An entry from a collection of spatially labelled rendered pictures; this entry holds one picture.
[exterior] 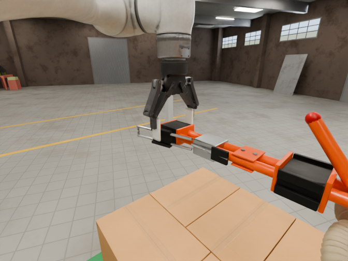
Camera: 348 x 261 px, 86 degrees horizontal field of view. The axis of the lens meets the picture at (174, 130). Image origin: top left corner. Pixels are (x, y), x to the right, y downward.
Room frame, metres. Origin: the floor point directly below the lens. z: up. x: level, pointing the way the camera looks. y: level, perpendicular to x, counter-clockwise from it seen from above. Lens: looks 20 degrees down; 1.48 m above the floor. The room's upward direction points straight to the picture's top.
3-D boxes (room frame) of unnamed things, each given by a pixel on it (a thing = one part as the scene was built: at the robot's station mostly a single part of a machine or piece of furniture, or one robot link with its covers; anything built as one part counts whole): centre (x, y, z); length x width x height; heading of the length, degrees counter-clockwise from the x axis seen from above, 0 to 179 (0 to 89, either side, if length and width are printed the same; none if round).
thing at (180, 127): (0.56, -0.01, 1.27); 0.08 x 0.07 x 0.05; 44
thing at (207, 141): (0.46, -0.10, 1.26); 0.07 x 0.07 x 0.04; 44
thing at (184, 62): (0.54, 0.00, 1.44); 0.08 x 0.07 x 0.09; 133
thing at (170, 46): (0.54, 0.00, 1.51); 0.09 x 0.09 x 0.06
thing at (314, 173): (0.30, -0.25, 1.27); 0.10 x 0.08 x 0.06; 134
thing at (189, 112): (0.59, -0.05, 1.30); 0.03 x 0.01 x 0.07; 43
